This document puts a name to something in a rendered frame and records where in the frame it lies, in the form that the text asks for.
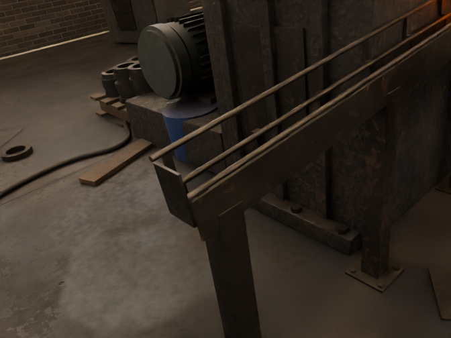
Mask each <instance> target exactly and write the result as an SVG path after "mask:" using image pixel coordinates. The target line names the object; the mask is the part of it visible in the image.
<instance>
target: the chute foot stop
mask: <svg viewBox="0 0 451 338"><path fill-rule="evenodd" d="M153 165H154V168H155V171H156V174H157V177H158V180H159V183H160V186H161V189H162V191H163V194H164V197H165V200H166V203H167V206H168V209H169V212H170V213H171V214H172V215H174V216H175V217H177V218H179V219H180V220H182V221H184V222H185V223H186V224H188V225H190V226H191V227H193V228H196V223H195V219H194V216H193V212H192V210H191V206H190V203H189V199H188V196H187V193H186V190H185V186H184V183H183V179H182V176H181V174H179V173H178V172H175V171H174V170H171V169H170V168H167V167H166V166H163V165H162V164H159V163H158V162H153Z"/></svg>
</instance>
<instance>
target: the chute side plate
mask: <svg viewBox="0 0 451 338"><path fill-rule="evenodd" d="M450 58H451V28H450V29H449V30H447V31H446V32H444V33H443V34H441V35H440V36H438V37H437V38H435V39H434V40H432V41H431V42H429V43H428V44H426V45H425V46H423V47H422V48H420V49H419V50H417V51H416V52H414V53H413V54H411V55H410V56H408V57H406V58H405V59H404V60H402V61H401V62H400V63H398V64H396V65H394V66H393V67H392V68H390V69H388V70H387V71H386V72H384V73H382V74H381V75H380V76H378V77H376V78H375V79H374V80H372V81H370V82H369V83H368V84H366V85H364V86H363V87H362V88H360V89H358V90H357V91H356V92H354V93H352V94H351V95H350V96H349V97H347V98H345V99H344V100H342V101H340V102H339V103H338V104H336V105H334V106H333V107H332V108H330V109H328V110H327V111H326V112H324V113H322V114H321V115H320V116H318V117H316V118H315V119H314V120H312V121H310V122H309V123H308V124H306V125H304V126H303V127H302V128H300V129H298V130H297V131H296V132H294V133H292V134H291V135H290V136H289V137H287V138H285V139H284V140H283V141H281V142H279V143H278V144H276V145H275V146H273V147H271V148H270V149H269V150H267V151H265V152H264V153H263V154H261V155H259V156H258V157H257V158H255V159H253V160H252V161H251V162H249V163H247V164H246V165H245V166H243V167H241V168H240V169H239V170H237V171H235V172H234V173H233V174H231V175H229V176H228V177H227V178H225V179H223V180H222V181H221V182H219V183H217V184H216V185H215V186H213V187H211V188H210V189H209V190H207V191H206V192H204V193H203V194H201V195H200V196H198V197H197V198H195V199H193V200H192V201H191V202H190V204H191V208H192V210H193V214H194V217H195V221H196V224H197V228H198V230H199V234H200V237H201V241H205V240H206V239H208V238H209V237H211V236H212V235H213V234H214V233H216V232H217V231H219V230H220V228H219V221H218V215H220V214H222V213H223V212H225V211H226V210H228V209H230V208H231V207H233V206H234V205H236V204H238V203H239V202H241V201H242V202H243V208H244V211H245V210H247V209H248V208H250V207H251V206H252V205H253V204H255V203H256V202H258V201H259V200H260V199H261V198H263V197H264V196H266V195H267V194H268V193H269V192H271V191H272V190H274V189H275V188H276V187H278V186H279V185H280V184H282V183H283V182H284V181H286V180H287V179H288V178H290V177H291V176H292V175H294V174H295V173H296V172H298V171H299V170H300V169H302V168H303V167H304V166H306V165H307V164H308V163H310V162H311V161H313V160H314V159H316V158H317V157H318V156H319V155H321V154H322V153H324V152H325V151H326V150H327V149H329V148H330V147H332V146H333V145H334V144H335V143H337V142H338V141H340V140H341V139H342V138H343V137H345V136H346V135H348V134H349V133H350V132H351V131H353V130H354V129H356V128H357V127H358V126H359V125H361V124H362V123H364V122H365V121H366V120H367V119H369V118H370V117H372V116H373V115H374V114H376V113H377V112H379V111H380V110H381V109H382V108H384V107H385V106H387V94H388V93H390V92H391V91H393V90H395V89H396V88H398V87H401V90H400V95H401V94H403V93H404V92H405V91H407V90H408V89H410V88H411V87H412V86H413V85H415V84H416V83H417V82H419V81H420V80H421V79H423V78H424V77H425V76H427V75H428V74H429V73H431V72H432V71H433V70H435V69H437V67H439V66H440V65H442V64H443V63H445V61H447V60H448V59H450Z"/></svg>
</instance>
